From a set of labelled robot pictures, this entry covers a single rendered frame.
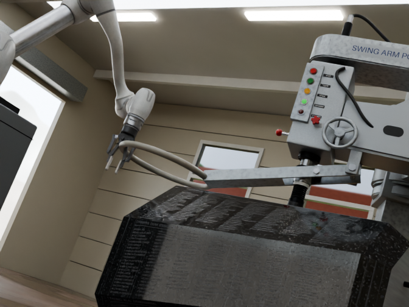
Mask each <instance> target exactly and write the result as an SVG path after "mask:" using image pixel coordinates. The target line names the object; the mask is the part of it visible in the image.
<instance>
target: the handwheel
mask: <svg viewBox="0 0 409 307"><path fill-rule="evenodd" d="M335 121H345V122H347V123H349V124H350V125H351V126H352V127H351V128H348V129H344V128H342V127H337V128H336V127H335V126H334V125H333V124H332V123H333V122H335ZM328 126H329V127H330V128H331V129H332V130H334V133H335V137H336V141H335V144H332V143H331V142H330V141H329V140H328V139H327V137H326V130H327V128H328ZM352 131H354V136H353V138H352V139H351V141H350V142H348V143H347V144H345V145H341V146H339V142H340V140H342V139H343V138H344V136H345V133H348V132H352ZM321 134H322V138H323V141H324V142H325V143H326V144H327V145H328V146H329V147H331V148H333V149H337V150H342V149H347V148H348V147H351V146H352V145H353V144H354V143H355V142H356V140H357V137H358V128H357V126H356V124H355V123H354V122H353V121H352V120H351V119H349V118H346V117H342V116H338V117H334V118H332V119H330V120H328V121H327V122H326V123H325V125H324V126H323V129H322V132H321Z"/></svg>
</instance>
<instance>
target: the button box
mask: <svg viewBox="0 0 409 307"><path fill-rule="evenodd" d="M311 68H316V69H317V71H318V72H317V73H316V74H315V75H311V74H310V73H309V71H310V69H311ZM323 71H324V65H317V64H313V63H307V65H306V69H305V71H304V75H303V77H302V81H301V84H300V87H299V91H298V94H297V97H296V100H295V104H294V106H293V110H292V113H291V116H290V120H291V121H299V122H305V123H308V121H309V118H310V114H311V111H312V108H313V104H314V101H315V98H316V94H317V91H318V88H319V85H320V82H321V78H322V75H323ZM308 78H313V79H314V81H315V82H314V84H312V85H308V84H307V82H306V80H307V79H308ZM305 88H310V89H311V90H312V92H311V93H310V94H309V95H305V94H304V93H303V91H304V89H305ZM302 98H307V99H308V104H307V105H302V104H301V103H300V100H301V99H302ZM299 108H303V109H305V113H304V114H303V115H301V116H300V115H298V114H297V110H298V109H299Z"/></svg>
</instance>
